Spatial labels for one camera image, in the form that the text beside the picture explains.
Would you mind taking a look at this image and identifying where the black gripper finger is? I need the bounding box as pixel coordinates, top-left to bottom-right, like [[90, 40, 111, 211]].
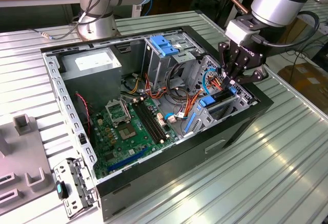
[[217, 40, 251, 90], [234, 66, 269, 86]]

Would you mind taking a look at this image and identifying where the orange red power wire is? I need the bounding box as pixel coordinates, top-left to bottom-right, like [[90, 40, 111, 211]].
[[208, 76, 230, 91]]

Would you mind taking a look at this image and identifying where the hard disk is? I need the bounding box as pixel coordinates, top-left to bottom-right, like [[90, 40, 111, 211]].
[[183, 87, 238, 135]]

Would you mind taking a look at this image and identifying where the grey metal disk bay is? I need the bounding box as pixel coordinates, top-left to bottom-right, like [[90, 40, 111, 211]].
[[179, 54, 259, 139]]

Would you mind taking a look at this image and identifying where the flat cardboard box white label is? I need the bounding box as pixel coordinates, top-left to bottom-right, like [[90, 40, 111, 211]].
[[278, 64, 328, 112]]

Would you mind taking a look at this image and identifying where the blue plastic bay latch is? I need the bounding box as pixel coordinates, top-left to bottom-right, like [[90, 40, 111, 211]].
[[150, 35, 179, 58]]

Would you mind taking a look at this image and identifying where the grey optical drive cage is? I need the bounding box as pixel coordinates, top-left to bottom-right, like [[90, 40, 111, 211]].
[[141, 31, 206, 93]]

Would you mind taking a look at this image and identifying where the slatted metal table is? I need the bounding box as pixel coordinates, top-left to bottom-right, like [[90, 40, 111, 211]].
[[298, 0, 328, 35]]

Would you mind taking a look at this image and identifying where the black RAM slot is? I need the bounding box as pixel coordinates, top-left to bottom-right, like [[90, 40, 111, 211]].
[[132, 100, 165, 144], [139, 97, 171, 139]]

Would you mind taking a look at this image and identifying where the black PC case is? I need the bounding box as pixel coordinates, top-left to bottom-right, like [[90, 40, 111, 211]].
[[40, 25, 274, 222]]

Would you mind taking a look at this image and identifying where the CPU socket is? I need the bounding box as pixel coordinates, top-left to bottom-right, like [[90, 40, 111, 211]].
[[116, 121, 138, 142]]

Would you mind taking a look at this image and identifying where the green motherboard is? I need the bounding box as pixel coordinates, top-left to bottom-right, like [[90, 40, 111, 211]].
[[89, 97, 180, 180]]

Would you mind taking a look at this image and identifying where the metal socket cover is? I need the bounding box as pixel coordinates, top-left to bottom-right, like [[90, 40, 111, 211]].
[[105, 99, 132, 128]]

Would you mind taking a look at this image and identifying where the grey power supply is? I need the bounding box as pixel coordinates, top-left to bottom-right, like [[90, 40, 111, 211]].
[[59, 47, 123, 112]]

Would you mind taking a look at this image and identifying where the blue expansion slot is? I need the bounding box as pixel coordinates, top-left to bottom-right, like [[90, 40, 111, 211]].
[[106, 146, 149, 174]]

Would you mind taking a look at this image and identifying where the black latch blue button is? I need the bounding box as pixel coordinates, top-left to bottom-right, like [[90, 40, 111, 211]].
[[55, 180, 69, 199]]

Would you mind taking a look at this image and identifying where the grey parts rack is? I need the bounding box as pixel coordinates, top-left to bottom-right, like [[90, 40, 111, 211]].
[[0, 115, 56, 216]]

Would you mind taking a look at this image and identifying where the white grey camera box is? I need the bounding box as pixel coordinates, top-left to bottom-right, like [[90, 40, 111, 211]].
[[224, 18, 257, 47]]

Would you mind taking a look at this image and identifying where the red orange wire bundle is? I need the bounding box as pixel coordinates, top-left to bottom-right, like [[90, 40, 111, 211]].
[[144, 73, 169, 99]]

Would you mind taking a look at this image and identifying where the small blue wire white plug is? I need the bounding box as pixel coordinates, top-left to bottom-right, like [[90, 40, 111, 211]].
[[163, 111, 187, 125]]

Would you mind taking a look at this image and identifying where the yellow wire bundle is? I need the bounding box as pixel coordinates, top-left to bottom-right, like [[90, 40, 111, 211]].
[[127, 77, 142, 94]]

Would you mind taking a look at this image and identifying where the red black twisted wire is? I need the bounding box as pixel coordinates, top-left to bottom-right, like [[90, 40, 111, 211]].
[[75, 92, 92, 135]]

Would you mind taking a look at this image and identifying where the black cable metal connector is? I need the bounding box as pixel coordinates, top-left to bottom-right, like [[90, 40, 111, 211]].
[[29, 11, 83, 40]]

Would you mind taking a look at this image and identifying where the metal slot cover bracket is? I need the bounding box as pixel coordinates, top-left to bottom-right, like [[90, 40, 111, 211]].
[[52, 157, 99, 219]]

